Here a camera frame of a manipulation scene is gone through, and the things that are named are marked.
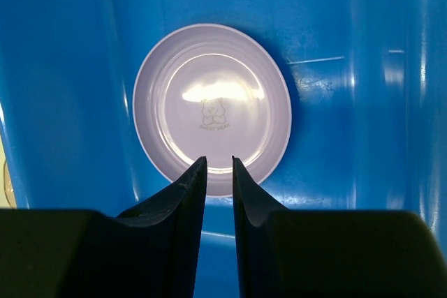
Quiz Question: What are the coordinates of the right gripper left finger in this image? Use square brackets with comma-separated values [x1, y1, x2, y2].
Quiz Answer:
[1, 157, 207, 297]

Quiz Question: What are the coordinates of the beige textured glass plate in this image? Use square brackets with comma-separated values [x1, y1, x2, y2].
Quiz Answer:
[0, 144, 17, 209]

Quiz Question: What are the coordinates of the purple round plate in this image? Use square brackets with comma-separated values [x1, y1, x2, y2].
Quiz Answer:
[132, 24, 292, 198]

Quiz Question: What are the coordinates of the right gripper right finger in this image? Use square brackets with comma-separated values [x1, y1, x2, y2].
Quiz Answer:
[233, 158, 446, 297]

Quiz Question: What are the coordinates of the blue plastic bin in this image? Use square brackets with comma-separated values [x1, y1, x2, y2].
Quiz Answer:
[1, 0, 446, 297]

